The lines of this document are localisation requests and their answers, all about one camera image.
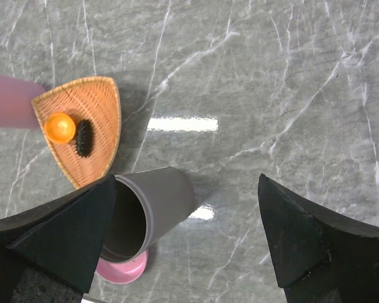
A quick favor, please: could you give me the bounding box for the tall grey container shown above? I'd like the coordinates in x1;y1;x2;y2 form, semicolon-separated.
100;167;196;263

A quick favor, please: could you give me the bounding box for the woven bamboo tray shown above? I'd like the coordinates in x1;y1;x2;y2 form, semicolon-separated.
31;76;122;189

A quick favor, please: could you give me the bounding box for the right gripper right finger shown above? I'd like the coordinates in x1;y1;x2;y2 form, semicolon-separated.
258;175;379;302

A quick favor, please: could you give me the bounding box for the tall pink cup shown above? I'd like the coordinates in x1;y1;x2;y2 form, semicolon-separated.
0;74;45;129

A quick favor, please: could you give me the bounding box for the orange egg yolk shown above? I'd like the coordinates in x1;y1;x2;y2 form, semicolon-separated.
44;112;76;145

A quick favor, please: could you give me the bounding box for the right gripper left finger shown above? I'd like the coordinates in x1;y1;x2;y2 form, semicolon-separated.
0;175;116;302

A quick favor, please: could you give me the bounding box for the pink round lid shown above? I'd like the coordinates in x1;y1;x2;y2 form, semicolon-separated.
96;250;148;284

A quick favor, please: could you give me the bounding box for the black sea cucumber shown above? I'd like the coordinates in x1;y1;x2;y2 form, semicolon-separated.
75;119;93;158

